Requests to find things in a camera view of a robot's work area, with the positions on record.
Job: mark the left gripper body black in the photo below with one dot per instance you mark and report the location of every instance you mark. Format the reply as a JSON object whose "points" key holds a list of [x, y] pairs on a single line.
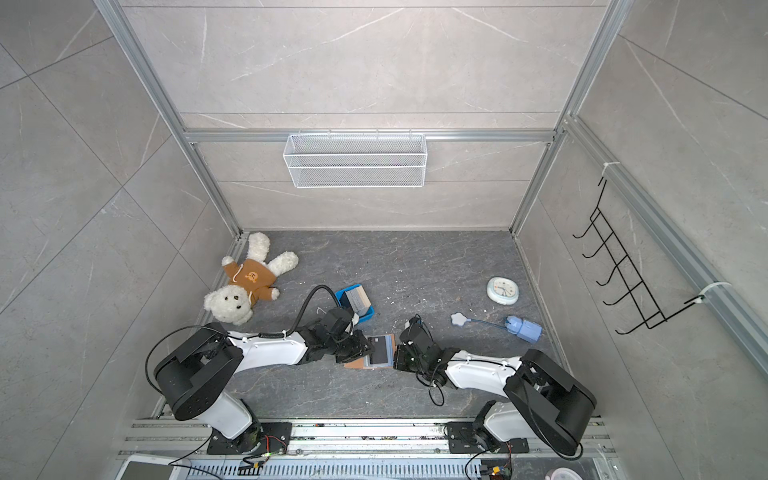
{"points": [[351, 347]]}

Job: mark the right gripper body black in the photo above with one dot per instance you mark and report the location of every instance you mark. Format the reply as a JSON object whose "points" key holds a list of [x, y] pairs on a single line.
{"points": [[405, 361]]}

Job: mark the tan leather card holder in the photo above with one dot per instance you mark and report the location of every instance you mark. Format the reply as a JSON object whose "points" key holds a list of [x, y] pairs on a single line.
{"points": [[362, 363]]}

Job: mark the dark credit card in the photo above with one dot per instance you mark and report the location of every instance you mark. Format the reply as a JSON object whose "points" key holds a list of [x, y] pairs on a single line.
{"points": [[381, 353]]}

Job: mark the blue card box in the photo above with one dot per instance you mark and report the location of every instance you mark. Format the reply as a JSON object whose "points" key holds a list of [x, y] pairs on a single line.
{"points": [[341, 297]]}

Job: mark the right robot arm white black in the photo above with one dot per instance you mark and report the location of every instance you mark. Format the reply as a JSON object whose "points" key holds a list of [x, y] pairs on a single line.
{"points": [[555, 406]]}

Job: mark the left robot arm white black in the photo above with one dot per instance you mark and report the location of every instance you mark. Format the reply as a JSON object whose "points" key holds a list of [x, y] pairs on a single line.
{"points": [[193, 379]]}

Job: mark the stack of credit cards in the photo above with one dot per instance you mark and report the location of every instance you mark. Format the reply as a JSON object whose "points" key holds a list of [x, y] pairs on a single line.
{"points": [[358, 300]]}

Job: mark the blue dish brush toy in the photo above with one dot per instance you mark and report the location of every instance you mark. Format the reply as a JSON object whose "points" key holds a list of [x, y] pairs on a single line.
{"points": [[522, 329]]}

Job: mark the white round clock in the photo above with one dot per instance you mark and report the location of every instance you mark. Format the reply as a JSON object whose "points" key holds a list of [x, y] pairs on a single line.
{"points": [[502, 290]]}

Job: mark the white teddy bear brown shirt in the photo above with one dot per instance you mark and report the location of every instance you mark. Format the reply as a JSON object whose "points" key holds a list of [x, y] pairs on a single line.
{"points": [[249, 282]]}

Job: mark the pink white round object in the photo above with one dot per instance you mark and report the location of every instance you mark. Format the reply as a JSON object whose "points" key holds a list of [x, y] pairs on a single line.
{"points": [[562, 473]]}

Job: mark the white tablet device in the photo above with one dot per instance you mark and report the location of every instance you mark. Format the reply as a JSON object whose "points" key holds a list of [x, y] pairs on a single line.
{"points": [[148, 467]]}

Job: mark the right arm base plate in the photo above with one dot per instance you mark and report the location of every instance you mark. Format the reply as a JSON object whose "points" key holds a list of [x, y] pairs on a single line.
{"points": [[468, 438]]}

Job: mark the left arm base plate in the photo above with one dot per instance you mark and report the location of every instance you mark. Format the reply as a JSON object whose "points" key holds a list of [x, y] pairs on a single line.
{"points": [[270, 437]]}

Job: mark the white wire mesh basket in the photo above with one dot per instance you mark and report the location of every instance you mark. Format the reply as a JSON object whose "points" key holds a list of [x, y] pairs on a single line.
{"points": [[356, 160]]}

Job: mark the black wire hook rack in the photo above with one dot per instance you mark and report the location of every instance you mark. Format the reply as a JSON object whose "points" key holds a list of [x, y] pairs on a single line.
{"points": [[625, 271]]}

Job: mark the aluminium rail front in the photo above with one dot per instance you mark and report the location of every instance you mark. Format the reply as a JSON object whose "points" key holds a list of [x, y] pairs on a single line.
{"points": [[389, 448]]}

